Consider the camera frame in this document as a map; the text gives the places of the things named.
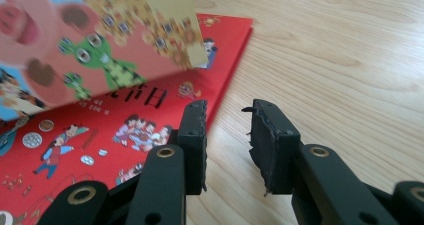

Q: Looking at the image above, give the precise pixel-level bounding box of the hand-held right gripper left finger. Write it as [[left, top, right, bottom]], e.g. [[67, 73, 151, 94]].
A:
[[176, 99, 208, 196]]

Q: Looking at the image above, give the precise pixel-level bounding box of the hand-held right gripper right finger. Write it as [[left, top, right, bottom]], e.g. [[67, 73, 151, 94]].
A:
[[241, 98, 303, 198]]

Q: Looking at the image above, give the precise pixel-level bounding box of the colourful monster picture book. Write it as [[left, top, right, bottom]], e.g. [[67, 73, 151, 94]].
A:
[[0, 0, 219, 123]]

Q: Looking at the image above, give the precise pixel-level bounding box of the red picture book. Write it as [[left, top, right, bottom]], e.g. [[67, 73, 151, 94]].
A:
[[0, 13, 254, 225]]

